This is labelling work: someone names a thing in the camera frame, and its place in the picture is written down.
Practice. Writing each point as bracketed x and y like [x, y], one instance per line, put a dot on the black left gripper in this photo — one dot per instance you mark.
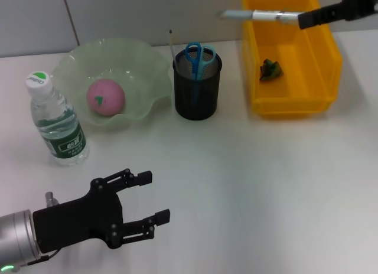
[76, 221]

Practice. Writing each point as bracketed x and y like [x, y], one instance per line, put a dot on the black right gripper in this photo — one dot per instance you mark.
[363, 5]

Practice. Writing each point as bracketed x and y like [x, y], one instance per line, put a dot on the silver ballpoint pen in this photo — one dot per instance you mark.
[265, 14]

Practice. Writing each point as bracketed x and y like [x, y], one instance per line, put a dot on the green plastic wrapper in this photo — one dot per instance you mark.
[271, 70]

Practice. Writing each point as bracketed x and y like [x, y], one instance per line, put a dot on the pink peach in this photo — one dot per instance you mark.
[106, 97]

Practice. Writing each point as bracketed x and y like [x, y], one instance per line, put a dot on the blue scissors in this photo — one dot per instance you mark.
[195, 61]

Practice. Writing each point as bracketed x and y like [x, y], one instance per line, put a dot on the clear water bottle green label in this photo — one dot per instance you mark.
[59, 123]

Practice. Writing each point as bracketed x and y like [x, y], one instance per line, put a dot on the clear plastic ruler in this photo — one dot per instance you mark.
[172, 43]

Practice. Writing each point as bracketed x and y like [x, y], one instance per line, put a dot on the pale green glass fruit plate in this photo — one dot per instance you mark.
[141, 79]

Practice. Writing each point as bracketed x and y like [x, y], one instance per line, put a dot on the black mesh pen holder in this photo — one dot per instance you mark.
[206, 91]

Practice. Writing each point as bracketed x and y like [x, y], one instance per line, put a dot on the yellow plastic bin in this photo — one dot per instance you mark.
[289, 64]

